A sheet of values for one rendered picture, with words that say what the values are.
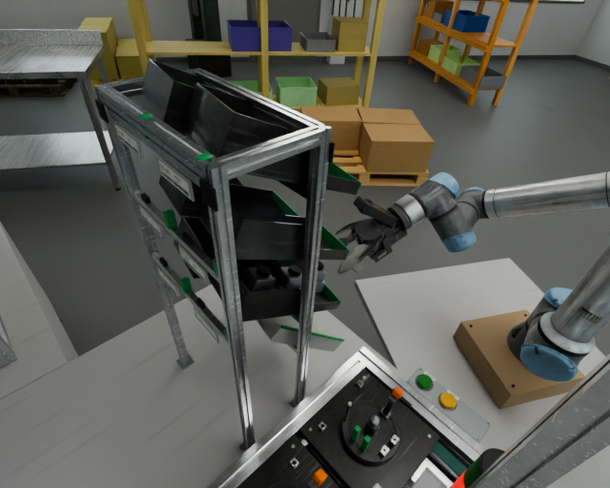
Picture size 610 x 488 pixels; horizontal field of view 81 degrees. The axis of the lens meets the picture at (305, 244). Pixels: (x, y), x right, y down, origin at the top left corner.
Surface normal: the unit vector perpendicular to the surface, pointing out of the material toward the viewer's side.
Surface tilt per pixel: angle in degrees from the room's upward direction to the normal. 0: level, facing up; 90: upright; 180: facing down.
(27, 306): 0
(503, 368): 1
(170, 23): 90
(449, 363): 0
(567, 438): 90
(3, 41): 90
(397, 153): 90
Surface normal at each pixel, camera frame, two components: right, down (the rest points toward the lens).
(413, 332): 0.05, -0.76
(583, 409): -0.73, 0.41
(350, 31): 0.18, 0.65
